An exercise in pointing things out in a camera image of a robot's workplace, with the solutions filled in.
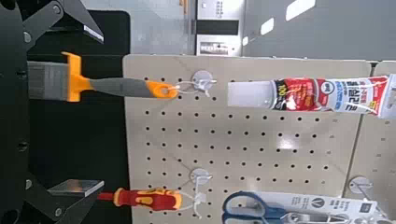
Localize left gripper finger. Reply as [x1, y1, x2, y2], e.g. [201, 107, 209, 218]
[24, 178, 106, 224]
[22, 0, 106, 50]

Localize packaged tool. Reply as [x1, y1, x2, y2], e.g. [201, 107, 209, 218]
[227, 74, 396, 120]

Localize red yellow screwdriver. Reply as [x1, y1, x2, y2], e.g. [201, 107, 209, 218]
[96, 187, 183, 212]

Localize orange grey paint brush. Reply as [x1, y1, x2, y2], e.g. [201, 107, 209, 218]
[27, 50, 180, 103]

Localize white round pegboard hook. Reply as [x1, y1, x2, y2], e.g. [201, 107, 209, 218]
[347, 175, 374, 200]
[190, 167, 213, 188]
[191, 70, 218, 98]

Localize grey metal cabinet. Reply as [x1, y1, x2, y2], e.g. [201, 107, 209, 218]
[195, 0, 247, 58]

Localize beige pegboard panel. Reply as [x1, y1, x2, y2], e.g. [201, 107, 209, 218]
[121, 54, 373, 224]
[342, 60, 396, 224]

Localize white scissors packaging card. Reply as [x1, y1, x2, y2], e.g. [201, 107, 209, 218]
[248, 190, 396, 224]

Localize white cable tie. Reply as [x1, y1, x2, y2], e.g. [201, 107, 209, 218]
[177, 183, 208, 219]
[167, 80, 216, 98]

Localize blue handled scissors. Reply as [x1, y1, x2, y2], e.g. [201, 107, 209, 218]
[221, 190, 396, 224]

